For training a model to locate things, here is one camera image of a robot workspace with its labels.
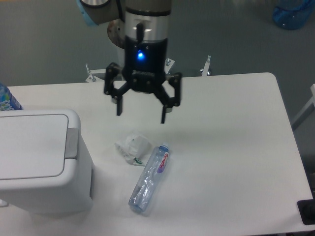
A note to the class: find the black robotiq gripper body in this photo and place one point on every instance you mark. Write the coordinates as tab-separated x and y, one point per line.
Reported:
144	64

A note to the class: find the white push-lid trash can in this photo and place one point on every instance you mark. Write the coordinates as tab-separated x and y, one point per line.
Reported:
45	165

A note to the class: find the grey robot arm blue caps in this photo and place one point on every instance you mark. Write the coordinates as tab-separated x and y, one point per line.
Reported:
145	38

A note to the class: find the crumpled white plastic wrapper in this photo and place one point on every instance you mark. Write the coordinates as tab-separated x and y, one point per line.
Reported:
132	147

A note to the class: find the clear plastic water bottle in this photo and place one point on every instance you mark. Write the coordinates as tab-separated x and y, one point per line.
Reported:
149	178

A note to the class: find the blue labelled bottle left edge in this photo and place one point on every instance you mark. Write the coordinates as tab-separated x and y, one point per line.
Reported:
7	101

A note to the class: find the blue water jug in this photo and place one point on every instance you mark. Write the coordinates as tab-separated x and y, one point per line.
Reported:
292	14

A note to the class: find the black device table corner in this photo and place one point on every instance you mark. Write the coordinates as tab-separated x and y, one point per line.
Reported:
307	211

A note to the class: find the middle table clamp bracket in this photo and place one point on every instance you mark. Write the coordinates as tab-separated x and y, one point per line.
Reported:
168	65

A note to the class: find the table clamp bracket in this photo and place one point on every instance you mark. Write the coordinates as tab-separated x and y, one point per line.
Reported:
168	65
95	75

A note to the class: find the left table clamp bracket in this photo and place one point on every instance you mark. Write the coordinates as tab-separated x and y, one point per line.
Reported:
95	75

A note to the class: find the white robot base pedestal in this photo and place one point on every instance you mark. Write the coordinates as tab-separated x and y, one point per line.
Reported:
116	34

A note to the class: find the white frame right edge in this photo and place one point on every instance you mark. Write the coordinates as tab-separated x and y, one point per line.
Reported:
305	111

